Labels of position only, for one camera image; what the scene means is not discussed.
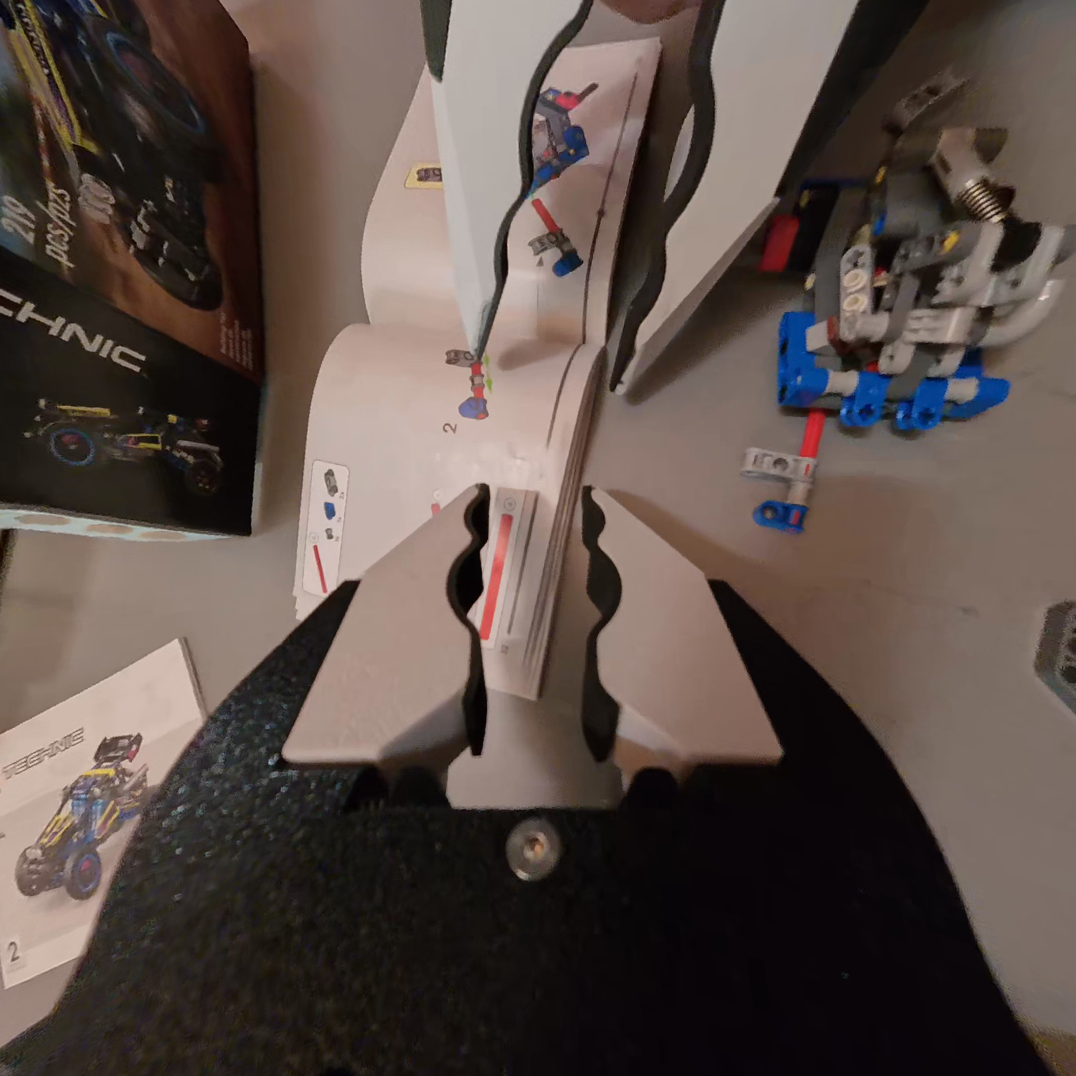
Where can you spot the closed lego instruction booklet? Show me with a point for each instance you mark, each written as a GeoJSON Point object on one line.
{"type": "Point", "coordinates": [92, 800]}

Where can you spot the dark lego set box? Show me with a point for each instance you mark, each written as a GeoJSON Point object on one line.
{"type": "Point", "coordinates": [124, 293]}

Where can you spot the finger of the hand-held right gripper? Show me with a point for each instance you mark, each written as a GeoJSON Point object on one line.
{"type": "Point", "coordinates": [480, 168]}
{"type": "Point", "coordinates": [740, 124]}

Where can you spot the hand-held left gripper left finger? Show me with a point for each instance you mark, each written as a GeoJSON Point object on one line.
{"type": "Point", "coordinates": [385, 672]}

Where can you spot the red lego axle assembly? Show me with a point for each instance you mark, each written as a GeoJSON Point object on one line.
{"type": "Point", "coordinates": [790, 466]}

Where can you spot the grey and blue lego model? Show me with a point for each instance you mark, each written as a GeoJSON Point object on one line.
{"type": "Point", "coordinates": [907, 293]}

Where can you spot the dark grey lego beam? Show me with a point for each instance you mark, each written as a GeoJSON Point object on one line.
{"type": "Point", "coordinates": [1061, 647]}

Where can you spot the lego instruction booklet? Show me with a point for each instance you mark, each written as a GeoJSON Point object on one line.
{"type": "Point", "coordinates": [402, 401]}
{"type": "Point", "coordinates": [92, 800]}

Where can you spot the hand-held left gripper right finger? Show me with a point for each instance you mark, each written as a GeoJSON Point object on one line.
{"type": "Point", "coordinates": [699, 672]}

